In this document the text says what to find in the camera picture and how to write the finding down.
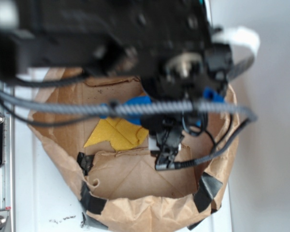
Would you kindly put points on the black tape bottom left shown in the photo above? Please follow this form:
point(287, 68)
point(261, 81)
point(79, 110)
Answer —
point(88, 202)

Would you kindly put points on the brown paper bag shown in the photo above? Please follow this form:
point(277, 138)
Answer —
point(115, 174)

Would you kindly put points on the black tape bottom right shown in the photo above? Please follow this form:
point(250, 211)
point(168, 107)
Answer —
point(209, 187)

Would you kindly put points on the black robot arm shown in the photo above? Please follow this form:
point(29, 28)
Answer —
point(168, 44)

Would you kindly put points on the yellow cloth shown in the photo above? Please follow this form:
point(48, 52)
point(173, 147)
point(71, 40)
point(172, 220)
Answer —
point(121, 134)

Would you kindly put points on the aluminium frame rail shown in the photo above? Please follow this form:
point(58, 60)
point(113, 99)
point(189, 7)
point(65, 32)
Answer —
point(7, 183)

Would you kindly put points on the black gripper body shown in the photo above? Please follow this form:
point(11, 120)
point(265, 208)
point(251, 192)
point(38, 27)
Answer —
point(190, 76)

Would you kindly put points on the white cable connector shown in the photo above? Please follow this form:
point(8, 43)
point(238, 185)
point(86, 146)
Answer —
point(239, 36)

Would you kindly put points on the black tape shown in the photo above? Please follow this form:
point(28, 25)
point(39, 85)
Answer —
point(209, 187)
point(88, 202)

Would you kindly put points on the blue plastic bottle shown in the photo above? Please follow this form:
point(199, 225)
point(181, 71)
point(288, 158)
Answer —
point(135, 120)

